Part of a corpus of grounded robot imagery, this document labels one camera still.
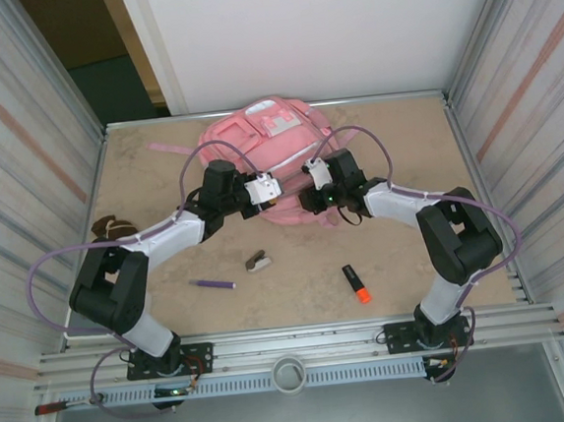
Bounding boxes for pink backpack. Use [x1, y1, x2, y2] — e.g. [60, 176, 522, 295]
[143, 90, 363, 244]

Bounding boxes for small brown white stapler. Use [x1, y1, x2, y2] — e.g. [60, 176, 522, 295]
[242, 248, 273, 274]

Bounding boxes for black orange highlighter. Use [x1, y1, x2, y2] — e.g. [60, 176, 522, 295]
[342, 262, 373, 307]

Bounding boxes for purple pen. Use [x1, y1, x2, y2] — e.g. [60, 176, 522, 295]
[189, 274, 237, 295]

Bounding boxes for brown cloth bundle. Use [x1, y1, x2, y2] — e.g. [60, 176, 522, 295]
[89, 211, 140, 241]

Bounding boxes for grey round pipe fitting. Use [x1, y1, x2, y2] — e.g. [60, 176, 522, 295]
[269, 352, 308, 395]

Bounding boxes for white grey scale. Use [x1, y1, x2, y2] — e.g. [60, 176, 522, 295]
[61, 309, 110, 348]

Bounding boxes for corrugated metal side panel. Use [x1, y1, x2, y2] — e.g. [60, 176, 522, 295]
[0, 0, 134, 422]
[433, 0, 564, 422]

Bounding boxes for grey metal sheet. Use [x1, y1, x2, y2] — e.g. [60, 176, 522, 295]
[39, 341, 564, 422]

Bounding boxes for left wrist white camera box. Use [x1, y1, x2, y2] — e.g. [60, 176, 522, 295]
[242, 170, 284, 209]

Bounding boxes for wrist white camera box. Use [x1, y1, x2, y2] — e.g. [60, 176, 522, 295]
[242, 170, 284, 209]
[300, 155, 335, 194]

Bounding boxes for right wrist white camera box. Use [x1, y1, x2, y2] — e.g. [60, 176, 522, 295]
[300, 155, 335, 194]

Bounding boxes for aluminium mounting rail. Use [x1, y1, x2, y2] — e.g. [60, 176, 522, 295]
[30, 300, 564, 395]

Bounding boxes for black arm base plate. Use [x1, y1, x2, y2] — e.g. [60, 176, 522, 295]
[381, 316, 474, 356]
[124, 341, 217, 383]

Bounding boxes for white door frame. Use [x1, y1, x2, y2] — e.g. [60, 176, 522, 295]
[98, 0, 191, 122]

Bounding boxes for grey slotted cable duct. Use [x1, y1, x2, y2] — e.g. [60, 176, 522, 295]
[88, 359, 429, 409]

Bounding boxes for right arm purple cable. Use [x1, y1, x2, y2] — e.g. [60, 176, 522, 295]
[311, 110, 534, 394]

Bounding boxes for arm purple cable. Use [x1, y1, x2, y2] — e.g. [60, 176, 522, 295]
[311, 110, 534, 394]
[16, 137, 281, 422]

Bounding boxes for small circuit board with wires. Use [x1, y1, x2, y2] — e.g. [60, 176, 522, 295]
[152, 383, 205, 412]
[422, 353, 460, 386]

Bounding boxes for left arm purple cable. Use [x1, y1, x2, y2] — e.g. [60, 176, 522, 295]
[16, 137, 281, 422]

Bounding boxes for red handled tool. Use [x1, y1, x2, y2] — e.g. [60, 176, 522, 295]
[33, 392, 105, 416]

